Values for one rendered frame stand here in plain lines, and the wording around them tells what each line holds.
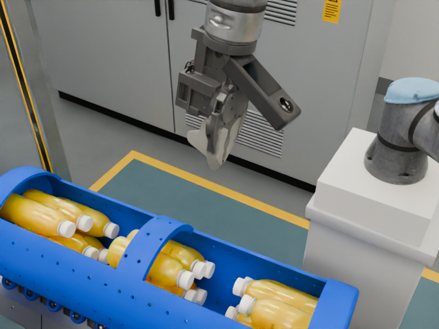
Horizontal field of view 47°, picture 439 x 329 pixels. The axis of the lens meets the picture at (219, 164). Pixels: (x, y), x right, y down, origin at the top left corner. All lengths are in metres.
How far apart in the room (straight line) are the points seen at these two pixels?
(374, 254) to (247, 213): 1.58
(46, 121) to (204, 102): 0.99
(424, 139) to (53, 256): 0.83
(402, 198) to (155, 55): 2.05
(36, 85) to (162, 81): 1.58
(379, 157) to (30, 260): 0.84
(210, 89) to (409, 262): 0.79
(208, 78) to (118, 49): 2.49
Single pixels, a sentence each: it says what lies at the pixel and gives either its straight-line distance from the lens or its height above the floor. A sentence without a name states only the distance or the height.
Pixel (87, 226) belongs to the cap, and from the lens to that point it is 1.31.
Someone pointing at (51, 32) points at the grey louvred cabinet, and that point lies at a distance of 3.56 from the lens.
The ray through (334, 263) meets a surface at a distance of 1.41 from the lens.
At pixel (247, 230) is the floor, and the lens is 2.75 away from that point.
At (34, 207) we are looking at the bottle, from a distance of 1.29.
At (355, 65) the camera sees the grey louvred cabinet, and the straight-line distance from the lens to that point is 2.42.
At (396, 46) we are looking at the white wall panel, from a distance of 3.75.
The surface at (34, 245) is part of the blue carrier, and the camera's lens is 1.20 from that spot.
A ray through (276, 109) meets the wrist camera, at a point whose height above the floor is 1.69.
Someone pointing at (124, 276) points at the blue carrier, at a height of 1.20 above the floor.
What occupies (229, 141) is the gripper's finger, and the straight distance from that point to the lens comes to 0.75.
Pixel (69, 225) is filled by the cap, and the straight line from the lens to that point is 1.25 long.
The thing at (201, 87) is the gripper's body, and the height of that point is 1.69.
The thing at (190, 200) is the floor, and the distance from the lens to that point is 2.91.
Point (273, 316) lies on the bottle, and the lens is 1.04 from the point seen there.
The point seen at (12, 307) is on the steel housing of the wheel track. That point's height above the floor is 0.88.
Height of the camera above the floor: 2.05
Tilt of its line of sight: 41 degrees down
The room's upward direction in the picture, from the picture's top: straight up
